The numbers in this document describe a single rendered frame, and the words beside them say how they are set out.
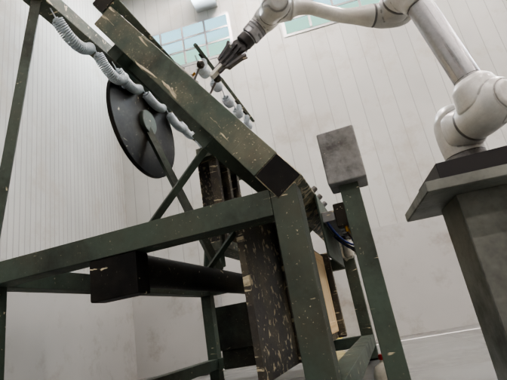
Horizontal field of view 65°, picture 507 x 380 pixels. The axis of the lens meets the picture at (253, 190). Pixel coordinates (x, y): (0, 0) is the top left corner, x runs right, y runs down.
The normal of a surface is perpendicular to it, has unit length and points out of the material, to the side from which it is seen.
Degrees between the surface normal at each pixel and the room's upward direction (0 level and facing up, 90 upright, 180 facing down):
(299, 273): 90
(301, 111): 90
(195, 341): 90
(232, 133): 90
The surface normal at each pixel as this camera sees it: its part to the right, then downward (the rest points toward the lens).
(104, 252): -0.32, -0.26
